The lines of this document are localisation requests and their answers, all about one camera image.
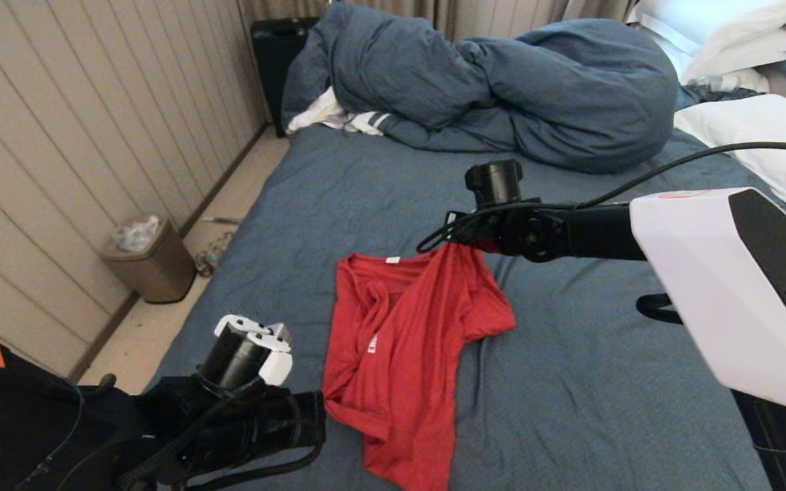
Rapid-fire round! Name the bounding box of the red T-shirt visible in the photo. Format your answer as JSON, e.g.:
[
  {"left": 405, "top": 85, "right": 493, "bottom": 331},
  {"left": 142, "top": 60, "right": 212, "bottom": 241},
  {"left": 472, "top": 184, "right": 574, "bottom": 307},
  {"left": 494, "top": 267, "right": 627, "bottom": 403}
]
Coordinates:
[{"left": 323, "top": 242, "right": 516, "bottom": 491}]

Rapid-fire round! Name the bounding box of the crumpled blue-grey duvet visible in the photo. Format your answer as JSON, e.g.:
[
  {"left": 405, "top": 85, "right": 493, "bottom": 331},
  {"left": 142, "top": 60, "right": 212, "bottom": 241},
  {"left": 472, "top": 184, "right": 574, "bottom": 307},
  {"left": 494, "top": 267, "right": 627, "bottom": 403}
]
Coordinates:
[{"left": 282, "top": 2, "right": 677, "bottom": 175}]

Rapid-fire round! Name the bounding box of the pair of slippers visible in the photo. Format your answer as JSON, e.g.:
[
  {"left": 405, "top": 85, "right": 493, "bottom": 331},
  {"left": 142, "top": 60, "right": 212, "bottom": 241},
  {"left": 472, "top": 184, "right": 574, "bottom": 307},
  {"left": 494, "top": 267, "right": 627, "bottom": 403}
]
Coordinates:
[{"left": 195, "top": 232, "right": 235, "bottom": 278}]

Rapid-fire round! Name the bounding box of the brown trash bin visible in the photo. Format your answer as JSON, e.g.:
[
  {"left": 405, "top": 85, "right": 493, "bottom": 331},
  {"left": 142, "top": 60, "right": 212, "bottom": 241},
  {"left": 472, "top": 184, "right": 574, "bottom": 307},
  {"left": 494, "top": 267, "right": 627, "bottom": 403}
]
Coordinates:
[{"left": 101, "top": 217, "right": 197, "bottom": 305}]

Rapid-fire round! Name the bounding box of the blue-grey bed sheet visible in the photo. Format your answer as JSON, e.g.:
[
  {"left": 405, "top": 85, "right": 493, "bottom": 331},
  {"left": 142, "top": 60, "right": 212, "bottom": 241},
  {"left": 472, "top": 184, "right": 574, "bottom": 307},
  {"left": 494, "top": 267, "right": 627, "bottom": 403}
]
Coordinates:
[{"left": 115, "top": 125, "right": 786, "bottom": 491}]

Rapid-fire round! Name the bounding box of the white striped garment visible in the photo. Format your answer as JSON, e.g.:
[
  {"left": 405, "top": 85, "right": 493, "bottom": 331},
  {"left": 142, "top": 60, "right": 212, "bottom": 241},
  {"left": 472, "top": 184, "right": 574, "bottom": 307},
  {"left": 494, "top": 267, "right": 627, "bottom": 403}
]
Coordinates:
[{"left": 286, "top": 87, "right": 391, "bottom": 137}]

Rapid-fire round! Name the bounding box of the clear plastic bin bag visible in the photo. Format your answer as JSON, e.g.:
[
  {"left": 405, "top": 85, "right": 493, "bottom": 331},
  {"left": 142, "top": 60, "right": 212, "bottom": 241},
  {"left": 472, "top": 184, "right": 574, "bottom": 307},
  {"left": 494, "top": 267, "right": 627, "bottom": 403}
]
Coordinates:
[{"left": 113, "top": 216, "right": 162, "bottom": 254}]

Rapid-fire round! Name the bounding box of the black suitcase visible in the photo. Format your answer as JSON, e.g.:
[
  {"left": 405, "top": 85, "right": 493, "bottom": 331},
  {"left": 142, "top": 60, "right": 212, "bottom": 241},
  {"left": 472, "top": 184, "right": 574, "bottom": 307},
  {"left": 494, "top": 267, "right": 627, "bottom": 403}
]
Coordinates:
[{"left": 250, "top": 18, "right": 321, "bottom": 138}]

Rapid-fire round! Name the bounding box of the clear plastic bottle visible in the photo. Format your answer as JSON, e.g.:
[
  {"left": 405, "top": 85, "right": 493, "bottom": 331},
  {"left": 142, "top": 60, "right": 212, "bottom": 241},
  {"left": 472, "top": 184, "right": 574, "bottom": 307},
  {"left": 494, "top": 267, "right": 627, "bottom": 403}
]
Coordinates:
[{"left": 685, "top": 75, "right": 742, "bottom": 94}]

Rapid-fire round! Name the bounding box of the large white pillow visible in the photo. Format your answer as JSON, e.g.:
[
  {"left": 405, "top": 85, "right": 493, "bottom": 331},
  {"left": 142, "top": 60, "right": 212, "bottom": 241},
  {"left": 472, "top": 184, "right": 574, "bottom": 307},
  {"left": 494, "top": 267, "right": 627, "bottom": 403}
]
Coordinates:
[{"left": 673, "top": 94, "right": 786, "bottom": 233}]

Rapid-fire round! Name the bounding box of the black hanging strap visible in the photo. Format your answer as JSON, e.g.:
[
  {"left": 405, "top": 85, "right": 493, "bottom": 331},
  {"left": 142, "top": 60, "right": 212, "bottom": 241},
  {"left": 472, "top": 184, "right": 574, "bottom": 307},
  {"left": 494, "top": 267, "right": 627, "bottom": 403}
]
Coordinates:
[{"left": 637, "top": 293, "right": 685, "bottom": 325}]

